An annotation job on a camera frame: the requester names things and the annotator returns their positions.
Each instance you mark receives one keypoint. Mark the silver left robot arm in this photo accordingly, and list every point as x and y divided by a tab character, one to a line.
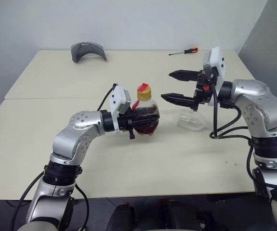
66	142

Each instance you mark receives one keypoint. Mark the clear wine glass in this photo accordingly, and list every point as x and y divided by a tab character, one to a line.
191	122

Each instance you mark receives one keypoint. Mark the clear plastic bottle dark contents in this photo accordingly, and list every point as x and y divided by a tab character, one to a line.
146	130

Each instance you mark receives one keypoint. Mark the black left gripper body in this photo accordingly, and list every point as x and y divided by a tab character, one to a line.
125	121

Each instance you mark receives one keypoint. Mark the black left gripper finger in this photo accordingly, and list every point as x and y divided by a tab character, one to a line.
146	120
145	111

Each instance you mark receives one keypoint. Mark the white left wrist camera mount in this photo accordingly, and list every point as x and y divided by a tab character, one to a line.
117	96

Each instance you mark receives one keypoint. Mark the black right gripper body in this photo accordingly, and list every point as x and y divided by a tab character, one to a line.
202	95

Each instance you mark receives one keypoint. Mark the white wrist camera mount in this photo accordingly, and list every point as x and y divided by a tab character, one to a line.
117	96
219	62

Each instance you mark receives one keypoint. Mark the red tape strip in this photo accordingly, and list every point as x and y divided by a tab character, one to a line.
143	87
135	104

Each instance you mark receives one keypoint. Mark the yellow bottle cap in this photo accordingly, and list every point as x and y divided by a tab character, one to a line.
145	95

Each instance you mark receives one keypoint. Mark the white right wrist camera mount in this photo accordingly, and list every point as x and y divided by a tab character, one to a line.
219	62

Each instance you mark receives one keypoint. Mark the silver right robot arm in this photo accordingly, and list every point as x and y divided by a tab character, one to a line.
261	101

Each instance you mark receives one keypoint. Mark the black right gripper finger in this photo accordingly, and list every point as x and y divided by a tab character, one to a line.
181	100
186	75

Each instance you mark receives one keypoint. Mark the grey curved visor shell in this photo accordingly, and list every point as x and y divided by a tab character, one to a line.
80	51

